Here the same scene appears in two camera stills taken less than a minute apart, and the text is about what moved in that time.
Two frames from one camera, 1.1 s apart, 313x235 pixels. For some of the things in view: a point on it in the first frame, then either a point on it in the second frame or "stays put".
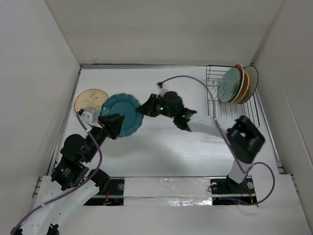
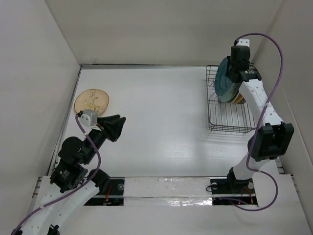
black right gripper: (148, 107) -> (230, 63)
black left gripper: (111, 124) stays put
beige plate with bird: (90, 98) stays put
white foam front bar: (167, 191) stays put
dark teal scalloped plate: (124, 104) -> (226, 91)
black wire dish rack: (218, 109) stays put
